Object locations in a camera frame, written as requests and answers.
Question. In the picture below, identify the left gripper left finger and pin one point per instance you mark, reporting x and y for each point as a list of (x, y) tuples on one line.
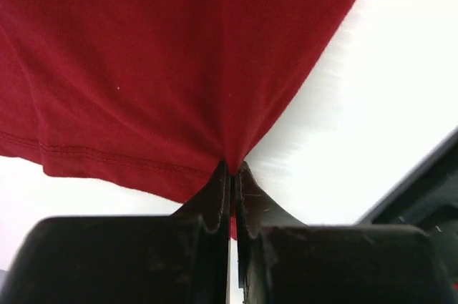
[(177, 258)]

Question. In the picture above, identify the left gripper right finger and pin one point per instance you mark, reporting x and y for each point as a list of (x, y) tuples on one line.
[(282, 260)]

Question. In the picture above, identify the red t shirt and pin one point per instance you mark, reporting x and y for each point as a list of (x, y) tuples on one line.
[(152, 94)]

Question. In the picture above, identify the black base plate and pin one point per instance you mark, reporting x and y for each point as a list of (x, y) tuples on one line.
[(427, 198)]

